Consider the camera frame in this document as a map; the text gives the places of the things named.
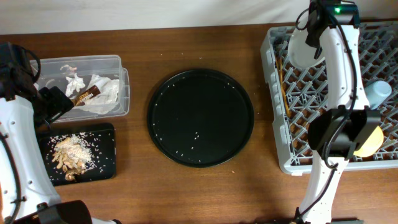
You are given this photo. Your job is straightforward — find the large crumpled white paper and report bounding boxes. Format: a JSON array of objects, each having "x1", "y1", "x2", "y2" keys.
[{"x1": 83, "y1": 74, "x2": 119, "y2": 114}]

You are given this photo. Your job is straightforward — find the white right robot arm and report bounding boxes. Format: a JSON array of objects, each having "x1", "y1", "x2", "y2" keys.
[{"x1": 288, "y1": 0, "x2": 381, "y2": 223}]

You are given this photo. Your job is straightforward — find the yellow-green bowl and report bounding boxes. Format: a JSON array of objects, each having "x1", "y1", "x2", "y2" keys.
[{"x1": 354, "y1": 126, "x2": 384, "y2": 157}]

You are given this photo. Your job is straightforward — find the light blue cup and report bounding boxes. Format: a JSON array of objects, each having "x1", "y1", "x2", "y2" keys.
[{"x1": 364, "y1": 80, "x2": 392, "y2": 110}]

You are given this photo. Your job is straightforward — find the food scraps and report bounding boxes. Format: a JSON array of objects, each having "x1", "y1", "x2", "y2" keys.
[{"x1": 42, "y1": 132, "x2": 106, "y2": 182}]

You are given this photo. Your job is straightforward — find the grey dishwasher rack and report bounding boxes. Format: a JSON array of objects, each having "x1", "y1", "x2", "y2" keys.
[{"x1": 260, "y1": 21, "x2": 397, "y2": 175}]

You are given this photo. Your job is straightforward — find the black rectangular tray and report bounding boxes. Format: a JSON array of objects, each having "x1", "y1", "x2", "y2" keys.
[{"x1": 37, "y1": 123, "x2": 116, "y2": 186}]

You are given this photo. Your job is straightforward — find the grey plate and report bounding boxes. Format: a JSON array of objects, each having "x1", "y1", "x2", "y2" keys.
[{"x1": 288, "y1": 28, "x2": 325, "y2": 68}]

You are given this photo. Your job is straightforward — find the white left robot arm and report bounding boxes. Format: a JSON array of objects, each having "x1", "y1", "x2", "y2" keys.
[{"x1": 1, "y1": 42, "x2": 101, "y2": 223}]

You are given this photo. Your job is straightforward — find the small white tissue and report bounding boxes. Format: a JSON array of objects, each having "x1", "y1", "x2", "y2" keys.
[{"x1": 65, "y1": 73, "x2": 85, "y2": 97}]

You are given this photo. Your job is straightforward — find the wooden chopstick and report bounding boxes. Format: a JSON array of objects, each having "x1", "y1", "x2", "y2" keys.
[
  {"x1": 278, "y1": 58, "x2": 290, "y2": 118},
  {"x1": 275, "y1": 57, "x2": 283, "y2": 85}
]

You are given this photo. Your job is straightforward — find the clear plastic waste bin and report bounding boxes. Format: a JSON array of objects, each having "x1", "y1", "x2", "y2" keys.
[{"x1": 30, "y1": 55, "x2": 130, "y2": 123}]

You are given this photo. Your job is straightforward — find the round black serving tray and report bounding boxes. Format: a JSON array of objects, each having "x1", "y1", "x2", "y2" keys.
[{"x1": 147, "y1": 68, "x2": 254, "y2": 168}]

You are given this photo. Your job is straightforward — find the gold brown snack wrapper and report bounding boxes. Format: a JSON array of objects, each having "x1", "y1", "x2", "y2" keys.
[{"x1": 72, "y1": 85, "x2": 101, "y2": 106}]

